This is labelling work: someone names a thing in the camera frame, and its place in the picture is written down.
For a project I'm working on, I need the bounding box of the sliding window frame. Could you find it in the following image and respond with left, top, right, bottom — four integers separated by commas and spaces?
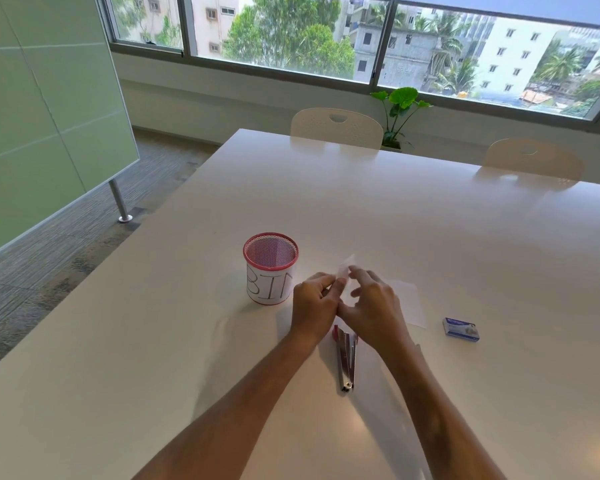
96, 0, 600, 135

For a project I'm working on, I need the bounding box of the green potted plant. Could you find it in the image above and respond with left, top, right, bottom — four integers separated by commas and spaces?
370, 87, 433, 151

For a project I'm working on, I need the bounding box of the person's left hand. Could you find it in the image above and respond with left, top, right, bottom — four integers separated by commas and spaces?
290, 273, 348, 342

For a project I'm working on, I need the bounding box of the white chair with handle hole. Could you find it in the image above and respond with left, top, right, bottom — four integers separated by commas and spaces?
290, 108, 384, 150
482, 139, 586, 182

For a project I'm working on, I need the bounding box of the small white paper slip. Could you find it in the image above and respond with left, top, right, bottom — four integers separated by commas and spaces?
333, 254, 357, 281

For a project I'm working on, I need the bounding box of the small blue staple box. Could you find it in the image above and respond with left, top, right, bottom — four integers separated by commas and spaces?
442, 317, 480, 343

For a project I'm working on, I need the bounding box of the person's right forearm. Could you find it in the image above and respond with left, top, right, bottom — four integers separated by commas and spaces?
372, 335, 508, 480

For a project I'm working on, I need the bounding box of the metal partition leg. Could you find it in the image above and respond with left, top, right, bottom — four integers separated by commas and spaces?
108, 179, 133, 223

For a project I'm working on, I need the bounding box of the red open stapler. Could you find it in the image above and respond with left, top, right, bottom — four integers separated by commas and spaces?
332, 325, 359, 393

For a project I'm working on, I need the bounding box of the red mesh bin cup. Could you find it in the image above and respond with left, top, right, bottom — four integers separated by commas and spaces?
243, 233, 299, 306

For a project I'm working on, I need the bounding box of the person's left forearm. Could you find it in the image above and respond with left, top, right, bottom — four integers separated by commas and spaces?
135, 330, 326, 480

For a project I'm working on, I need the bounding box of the person's right hand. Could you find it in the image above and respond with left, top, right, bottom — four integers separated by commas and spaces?
338, 266, 413, 351

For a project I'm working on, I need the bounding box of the white paper sheet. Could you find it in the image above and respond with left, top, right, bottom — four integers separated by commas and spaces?
349, 277, 428, 329

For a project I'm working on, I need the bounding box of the green glass partition board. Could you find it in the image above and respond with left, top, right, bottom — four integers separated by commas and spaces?
0, 0, 141, 262

